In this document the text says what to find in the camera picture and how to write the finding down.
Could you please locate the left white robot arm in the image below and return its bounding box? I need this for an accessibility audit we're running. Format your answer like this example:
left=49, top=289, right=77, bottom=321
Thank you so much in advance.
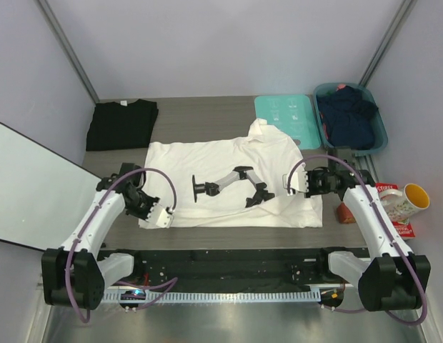
left=41, top=164, right=172, bottom=310

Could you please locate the white printed t shirt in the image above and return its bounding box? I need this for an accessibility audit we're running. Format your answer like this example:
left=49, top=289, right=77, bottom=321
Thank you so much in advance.
left=143, top=119, right=323, bottom=228

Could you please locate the dark blue clothes pile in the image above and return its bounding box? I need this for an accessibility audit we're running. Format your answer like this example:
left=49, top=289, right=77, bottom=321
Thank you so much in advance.
left=317, top=85, right=378, bottom=150

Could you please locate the teal folding board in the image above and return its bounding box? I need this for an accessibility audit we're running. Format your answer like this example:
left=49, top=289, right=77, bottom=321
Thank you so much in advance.
left=254, top=94, right=322, bottom=150

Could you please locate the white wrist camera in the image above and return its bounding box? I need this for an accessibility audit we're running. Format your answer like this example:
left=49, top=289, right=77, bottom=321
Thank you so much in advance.
left=282, top=167, right=309, bottom=196
left=146, top=203, right=174, bottom=229

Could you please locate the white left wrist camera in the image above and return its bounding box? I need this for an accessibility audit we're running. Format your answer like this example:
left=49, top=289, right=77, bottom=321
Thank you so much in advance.
left=146, top=203, right=174, bottom=229

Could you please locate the teal plastic basket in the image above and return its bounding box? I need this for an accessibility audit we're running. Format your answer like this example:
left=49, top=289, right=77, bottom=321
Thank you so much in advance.
left=312, top=83, right=388, bottom=156

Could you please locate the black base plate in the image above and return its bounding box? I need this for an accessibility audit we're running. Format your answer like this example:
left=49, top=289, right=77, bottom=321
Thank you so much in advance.
left=97, top=247, right=371, bottom=292

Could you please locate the red book stack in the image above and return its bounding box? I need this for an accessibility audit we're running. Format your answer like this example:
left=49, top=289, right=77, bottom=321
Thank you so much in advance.
left=376, top=182, right=416, bottom=239

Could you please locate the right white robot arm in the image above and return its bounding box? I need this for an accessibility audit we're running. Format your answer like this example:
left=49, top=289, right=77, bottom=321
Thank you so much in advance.
left=305, top=167, right=431, bottom=312

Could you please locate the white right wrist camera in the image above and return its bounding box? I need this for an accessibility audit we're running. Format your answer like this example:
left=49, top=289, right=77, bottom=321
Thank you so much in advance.
left=282, top=167, right=309, bottom=196

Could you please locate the folded black t shirt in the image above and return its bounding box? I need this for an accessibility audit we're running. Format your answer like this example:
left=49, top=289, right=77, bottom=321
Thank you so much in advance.
left=86, top=99, right=159, bottom=151

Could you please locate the white board panel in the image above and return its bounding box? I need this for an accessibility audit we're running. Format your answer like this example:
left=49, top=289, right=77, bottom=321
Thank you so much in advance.
left=0, top=123, right=99, bottom=250

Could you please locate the white yellow floral mug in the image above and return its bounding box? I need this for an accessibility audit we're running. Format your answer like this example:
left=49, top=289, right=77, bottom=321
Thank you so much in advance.
left=379, top=184, right=430, bottom=222

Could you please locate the aluminium rail frame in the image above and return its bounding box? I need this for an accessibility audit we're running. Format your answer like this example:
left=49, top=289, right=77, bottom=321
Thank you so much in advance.
left=29, top=287, right=427, bottom=342

